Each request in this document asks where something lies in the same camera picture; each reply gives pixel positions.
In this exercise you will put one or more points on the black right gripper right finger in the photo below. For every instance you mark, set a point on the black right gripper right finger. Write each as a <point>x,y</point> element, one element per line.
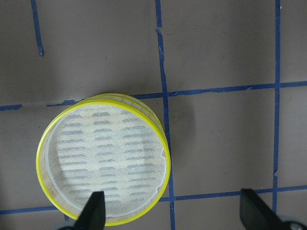
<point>255,213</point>

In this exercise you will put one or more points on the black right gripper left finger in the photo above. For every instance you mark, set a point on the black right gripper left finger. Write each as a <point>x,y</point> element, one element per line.
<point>93,215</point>

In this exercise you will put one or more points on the yellow-rimmed top steamer layer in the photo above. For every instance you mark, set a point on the yellow-rimmed top steamer layer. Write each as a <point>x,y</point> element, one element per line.
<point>112,143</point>

